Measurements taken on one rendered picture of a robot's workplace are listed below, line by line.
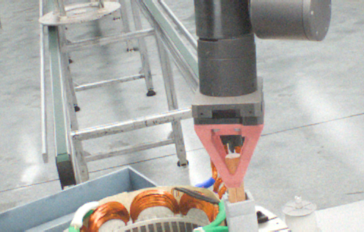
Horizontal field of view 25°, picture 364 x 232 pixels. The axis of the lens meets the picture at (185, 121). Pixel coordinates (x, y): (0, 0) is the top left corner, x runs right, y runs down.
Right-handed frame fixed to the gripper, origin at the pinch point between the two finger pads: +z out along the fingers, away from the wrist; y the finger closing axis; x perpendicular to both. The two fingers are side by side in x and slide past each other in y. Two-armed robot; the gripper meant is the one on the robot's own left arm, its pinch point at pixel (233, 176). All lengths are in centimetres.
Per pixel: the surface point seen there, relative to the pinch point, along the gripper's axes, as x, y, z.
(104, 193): 22.9, 37.7, 16.5
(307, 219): -9, 61, 32
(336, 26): -42, 519, 82
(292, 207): -6, 64, 30
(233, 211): 0.1, -1.4, 3.2
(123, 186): 20.2, 39.5, 16.2
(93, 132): 56, 164, 46
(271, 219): -3.4, 12.3, 10.3
